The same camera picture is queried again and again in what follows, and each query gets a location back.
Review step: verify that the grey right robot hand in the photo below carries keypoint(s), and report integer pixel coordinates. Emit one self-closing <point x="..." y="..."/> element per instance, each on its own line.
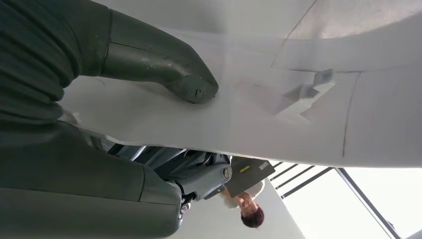
<point x="82" y="184"/>

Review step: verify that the grey laptop with yellow sticker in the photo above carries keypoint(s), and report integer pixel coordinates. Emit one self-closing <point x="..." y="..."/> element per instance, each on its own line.
<point x="247" y="175"/>

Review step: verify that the person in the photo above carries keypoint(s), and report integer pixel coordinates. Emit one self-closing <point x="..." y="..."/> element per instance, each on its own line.
<point x="250" y="211"/>

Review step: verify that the dark window frame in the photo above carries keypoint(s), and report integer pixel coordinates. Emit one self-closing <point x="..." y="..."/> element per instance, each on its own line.
<point x="362" y="198"/>

